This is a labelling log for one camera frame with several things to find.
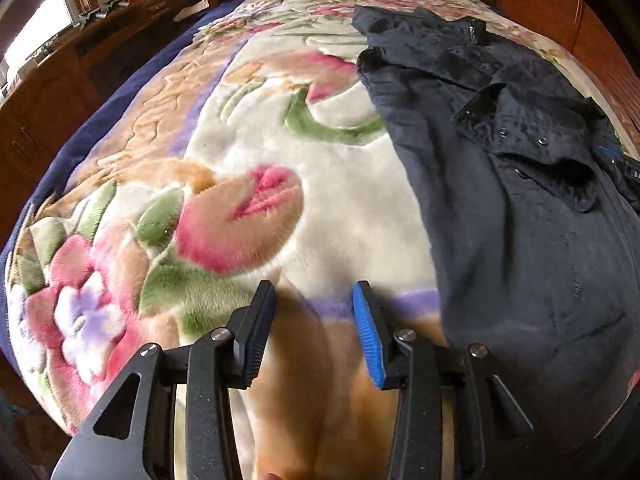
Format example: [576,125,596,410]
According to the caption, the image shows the wooden slatted wardrobe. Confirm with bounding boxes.
[490,0,640,146]

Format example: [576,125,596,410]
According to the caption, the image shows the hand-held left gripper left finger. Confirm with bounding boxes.
[50,280,277,480]

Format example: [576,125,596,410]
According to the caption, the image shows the black metal gadget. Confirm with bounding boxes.
[77,2,126,23]

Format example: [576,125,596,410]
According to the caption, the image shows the floral plush blanket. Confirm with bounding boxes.
[5,0,640,480]

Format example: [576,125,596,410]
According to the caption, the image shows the black jacket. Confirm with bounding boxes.
[351,4,640,461]

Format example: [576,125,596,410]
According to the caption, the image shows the wooden desk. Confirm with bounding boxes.
[0,0,211,221]

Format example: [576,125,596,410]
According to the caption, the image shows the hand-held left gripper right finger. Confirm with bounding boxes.
[351,280,536,480]

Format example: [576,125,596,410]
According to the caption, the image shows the window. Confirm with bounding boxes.
[0,0,98,76]

